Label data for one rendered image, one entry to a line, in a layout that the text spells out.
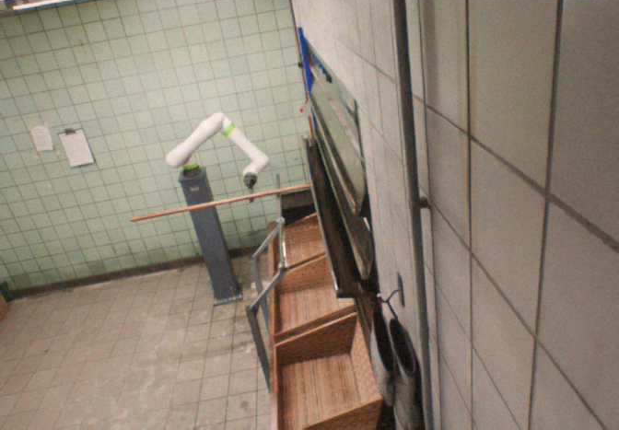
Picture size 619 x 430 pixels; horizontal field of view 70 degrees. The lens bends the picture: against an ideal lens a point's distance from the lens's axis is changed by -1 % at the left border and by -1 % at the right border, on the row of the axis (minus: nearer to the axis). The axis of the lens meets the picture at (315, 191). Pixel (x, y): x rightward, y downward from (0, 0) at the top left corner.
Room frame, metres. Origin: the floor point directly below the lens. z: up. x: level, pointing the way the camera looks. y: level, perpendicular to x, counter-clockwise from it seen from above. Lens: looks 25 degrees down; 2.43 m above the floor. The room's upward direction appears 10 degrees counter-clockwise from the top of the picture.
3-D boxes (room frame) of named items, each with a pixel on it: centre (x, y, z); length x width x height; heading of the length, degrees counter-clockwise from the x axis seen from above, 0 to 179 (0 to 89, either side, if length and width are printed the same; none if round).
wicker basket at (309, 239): (2.76, 0.15, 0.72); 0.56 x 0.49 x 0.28; 3
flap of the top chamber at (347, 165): (2.18, -0.13, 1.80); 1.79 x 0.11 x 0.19; 2
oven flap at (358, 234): (2.18, -0.13, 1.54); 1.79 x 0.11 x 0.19; 2
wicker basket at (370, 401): (1.55, 0.11, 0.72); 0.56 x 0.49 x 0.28; 1
